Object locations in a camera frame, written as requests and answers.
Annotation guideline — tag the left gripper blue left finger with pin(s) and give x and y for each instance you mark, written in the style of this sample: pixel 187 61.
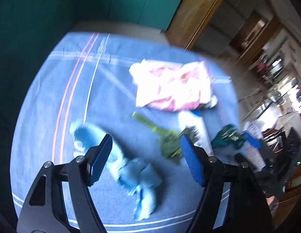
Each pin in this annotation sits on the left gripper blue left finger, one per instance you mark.
pixel 97 158

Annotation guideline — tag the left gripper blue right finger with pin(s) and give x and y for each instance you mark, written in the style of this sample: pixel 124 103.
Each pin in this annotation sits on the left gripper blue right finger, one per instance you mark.
pixel 192 159

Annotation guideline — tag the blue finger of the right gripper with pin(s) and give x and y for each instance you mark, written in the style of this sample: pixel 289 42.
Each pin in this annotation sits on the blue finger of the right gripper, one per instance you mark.
pixel 251 140

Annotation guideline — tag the green clear snack bag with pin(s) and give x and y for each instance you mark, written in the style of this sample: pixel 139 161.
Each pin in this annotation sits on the green clear snack bag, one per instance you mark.
pixel 228 141

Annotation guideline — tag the light blue face mask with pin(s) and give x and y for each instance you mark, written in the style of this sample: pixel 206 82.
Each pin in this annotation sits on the light blue face mask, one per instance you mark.
pixel 136 175

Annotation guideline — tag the white blue toothpaste box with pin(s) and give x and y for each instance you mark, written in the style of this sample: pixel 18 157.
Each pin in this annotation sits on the white blue toothpaste box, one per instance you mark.
pixel 196 128

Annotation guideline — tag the pink plastic wrapper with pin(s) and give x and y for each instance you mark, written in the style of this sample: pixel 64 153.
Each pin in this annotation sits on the pink plastic wrapper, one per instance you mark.
pixel 171 86

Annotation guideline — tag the white lined trash basket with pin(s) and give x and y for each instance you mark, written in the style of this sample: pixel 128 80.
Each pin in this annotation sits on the white lined trash basket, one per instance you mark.
pixel 255 149

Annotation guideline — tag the teal lower kitchen cabinets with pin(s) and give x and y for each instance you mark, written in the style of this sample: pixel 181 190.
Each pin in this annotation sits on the teal lower kitchen cabinets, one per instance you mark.
pixel 29 30

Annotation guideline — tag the blue striped tablecloth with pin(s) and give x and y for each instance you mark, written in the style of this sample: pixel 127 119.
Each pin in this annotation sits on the blue striped tablecloth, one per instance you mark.
pixel 86 78

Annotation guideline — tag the grey multi-door refrigerator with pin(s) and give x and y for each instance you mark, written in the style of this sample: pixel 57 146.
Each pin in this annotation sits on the grey multi-door refrigerator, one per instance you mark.
pixel 224 25

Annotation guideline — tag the wooden sliding door frame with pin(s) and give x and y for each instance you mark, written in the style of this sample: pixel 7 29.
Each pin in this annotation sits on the wooden sliding door frame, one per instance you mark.
pixel 189 21

